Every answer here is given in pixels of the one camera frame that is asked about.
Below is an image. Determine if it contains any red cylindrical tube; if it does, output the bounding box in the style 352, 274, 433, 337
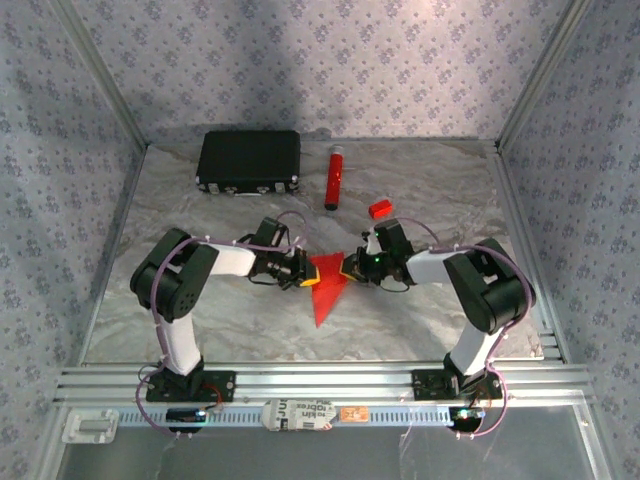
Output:
323, 144, 345, 212

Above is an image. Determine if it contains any black hard case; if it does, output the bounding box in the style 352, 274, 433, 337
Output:
195, 130, 302, 197

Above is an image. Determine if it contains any slotted grey cable duct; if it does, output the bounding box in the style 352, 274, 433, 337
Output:
117, 405, 454, 428

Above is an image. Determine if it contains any aluminium mounting rail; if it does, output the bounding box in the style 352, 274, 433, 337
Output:
53, 363, 596, 407

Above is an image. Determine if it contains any aluminium corner post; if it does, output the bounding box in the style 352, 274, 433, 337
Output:
52, 0, 150, 150
494, 0, 594, 151

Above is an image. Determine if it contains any aluminium table edge rail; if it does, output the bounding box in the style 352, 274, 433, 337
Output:
492, 144, 570, 364
77, 144, 150, 366

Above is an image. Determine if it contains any small black controller board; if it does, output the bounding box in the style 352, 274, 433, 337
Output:
448, 406, 485, 432
165, 407, 209, 432

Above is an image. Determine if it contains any white plastic bracket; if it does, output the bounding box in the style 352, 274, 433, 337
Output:
61, 408, 120, 445

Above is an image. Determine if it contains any red paper sheet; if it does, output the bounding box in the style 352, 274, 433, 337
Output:
308, 252, 351, 329

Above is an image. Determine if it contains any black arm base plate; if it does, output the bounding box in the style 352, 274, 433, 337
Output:
411, 368, 503, 401
145, 370, 236, 403

